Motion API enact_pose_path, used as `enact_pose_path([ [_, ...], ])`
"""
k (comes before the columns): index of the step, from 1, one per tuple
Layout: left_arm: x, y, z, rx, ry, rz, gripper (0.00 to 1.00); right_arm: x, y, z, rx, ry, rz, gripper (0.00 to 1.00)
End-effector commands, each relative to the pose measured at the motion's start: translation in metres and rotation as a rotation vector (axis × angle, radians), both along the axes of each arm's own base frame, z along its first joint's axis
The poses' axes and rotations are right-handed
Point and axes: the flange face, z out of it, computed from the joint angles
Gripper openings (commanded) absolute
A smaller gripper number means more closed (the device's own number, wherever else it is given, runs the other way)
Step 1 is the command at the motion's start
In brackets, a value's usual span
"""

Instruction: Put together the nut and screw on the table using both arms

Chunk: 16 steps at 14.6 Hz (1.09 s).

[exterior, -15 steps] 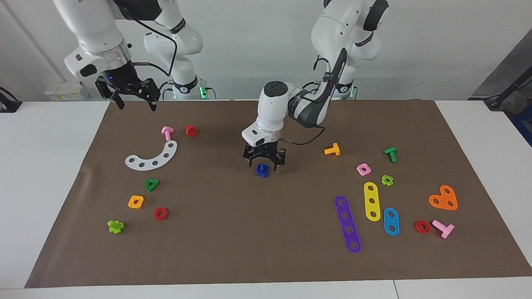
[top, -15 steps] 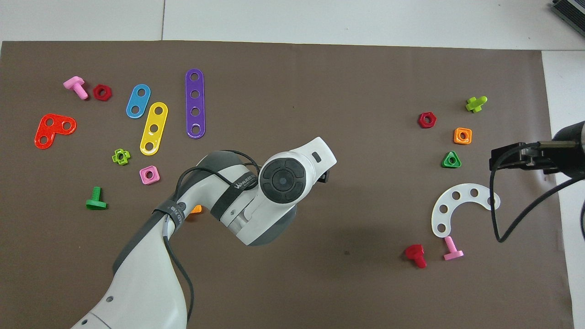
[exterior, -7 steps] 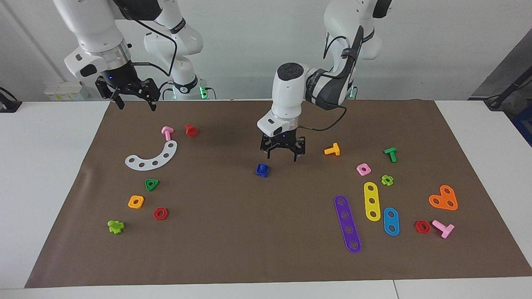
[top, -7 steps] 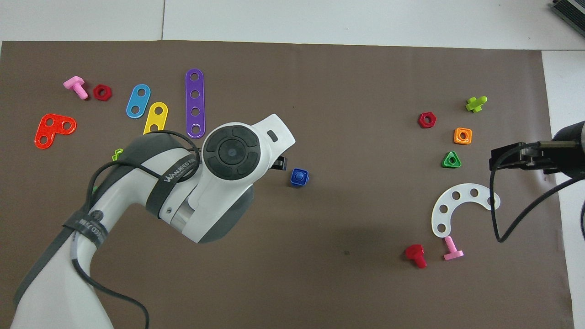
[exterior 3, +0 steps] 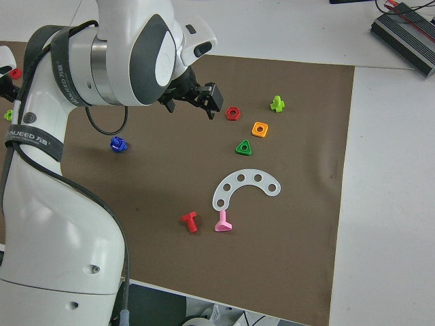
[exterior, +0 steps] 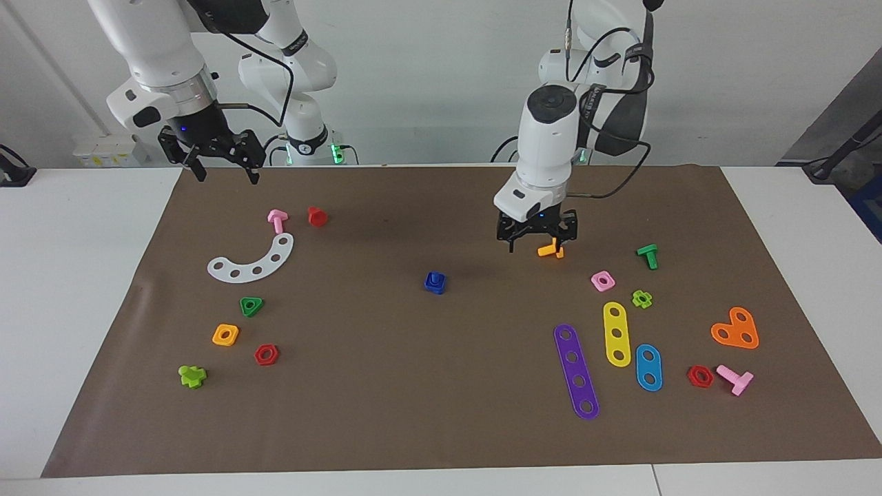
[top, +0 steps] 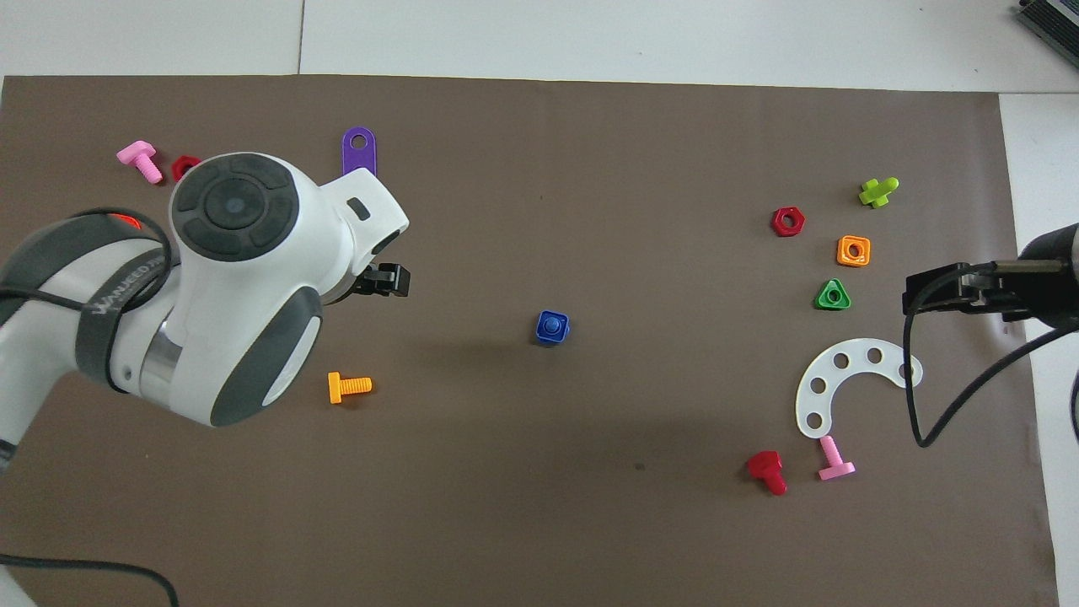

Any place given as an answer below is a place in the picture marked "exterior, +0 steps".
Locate black clamp mount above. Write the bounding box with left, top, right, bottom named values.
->
left=0, top=143, right=37, bottom=188

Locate yellow three-hole plate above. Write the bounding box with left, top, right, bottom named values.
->
left=603, top=301, right=632, bottom=368

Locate black stand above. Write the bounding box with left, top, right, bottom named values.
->
left=803, top=110, right=882, bottom=183

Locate black right base cable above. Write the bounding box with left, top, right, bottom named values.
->
left=257, top=134, right=287, bottom=167

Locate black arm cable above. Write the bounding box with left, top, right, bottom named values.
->
left=564, top=0, right=653, bottom=201
left=214, top=28, right=296, bottom=130

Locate blue box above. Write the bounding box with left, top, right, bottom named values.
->
left=851, top=183, right=882, bottom=242

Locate black base cable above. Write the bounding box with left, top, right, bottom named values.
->
left=257, top=134, right=287, bottom=167
left=490, top=134, right=522, bottom=164

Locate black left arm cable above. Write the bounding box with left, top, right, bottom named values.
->
left=564, top=0, right=653, bottom=201

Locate white curved five-hole plate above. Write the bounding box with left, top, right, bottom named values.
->
left=207, top=233, right=295, bottom=284

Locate white power box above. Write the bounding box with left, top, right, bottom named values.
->
left=74, top=134, right=161, bottom=167

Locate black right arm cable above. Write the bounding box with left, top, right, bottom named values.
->
left=214, top=28, right=296, bottom=130

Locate blue two-hole plate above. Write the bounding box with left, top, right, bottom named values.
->
left=635, top=344, right=664, bottom=392

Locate purple four-hole strip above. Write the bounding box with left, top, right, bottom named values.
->
left=553, top=324, right=600, bottom=420

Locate black left base cable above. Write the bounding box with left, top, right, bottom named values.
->
left=490, top=134, right=522, bottom=164

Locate brown table mat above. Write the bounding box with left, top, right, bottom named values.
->
left=40, top=164, right=882, bottom=478

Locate orange heart-shaped plate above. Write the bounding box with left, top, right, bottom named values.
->
left=710, top=307, right=760, bottom=350

